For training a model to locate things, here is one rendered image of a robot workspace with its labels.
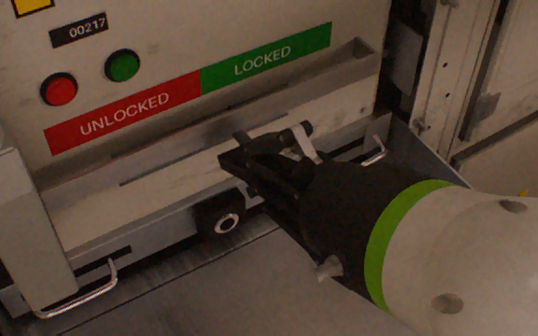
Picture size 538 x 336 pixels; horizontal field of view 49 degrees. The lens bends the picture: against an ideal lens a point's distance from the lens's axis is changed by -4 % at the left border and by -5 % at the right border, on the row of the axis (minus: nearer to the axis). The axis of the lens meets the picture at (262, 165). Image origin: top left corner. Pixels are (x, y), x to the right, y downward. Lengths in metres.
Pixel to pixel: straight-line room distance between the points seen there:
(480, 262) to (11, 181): 0.32
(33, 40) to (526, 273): 0.40
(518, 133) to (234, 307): 0.57
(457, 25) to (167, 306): 0.48
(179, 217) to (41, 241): 0.26
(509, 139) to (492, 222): 0.74
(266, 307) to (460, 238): 0.43
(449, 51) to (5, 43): 0.51
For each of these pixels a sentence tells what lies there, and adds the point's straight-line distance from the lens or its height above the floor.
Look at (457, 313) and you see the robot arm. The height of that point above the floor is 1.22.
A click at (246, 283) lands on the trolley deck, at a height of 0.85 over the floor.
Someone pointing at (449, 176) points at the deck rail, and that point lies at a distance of 0.80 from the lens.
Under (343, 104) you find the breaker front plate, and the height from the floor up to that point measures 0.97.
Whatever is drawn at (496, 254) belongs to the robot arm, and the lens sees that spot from 0.30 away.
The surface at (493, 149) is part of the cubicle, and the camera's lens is 1.02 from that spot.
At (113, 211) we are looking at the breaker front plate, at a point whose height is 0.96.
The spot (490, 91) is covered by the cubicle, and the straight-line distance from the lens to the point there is 0.88.
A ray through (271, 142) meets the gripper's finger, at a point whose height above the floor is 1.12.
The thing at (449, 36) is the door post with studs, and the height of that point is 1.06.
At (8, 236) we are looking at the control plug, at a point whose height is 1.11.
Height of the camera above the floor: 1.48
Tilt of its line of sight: 48 degrees down
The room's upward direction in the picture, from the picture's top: straight up
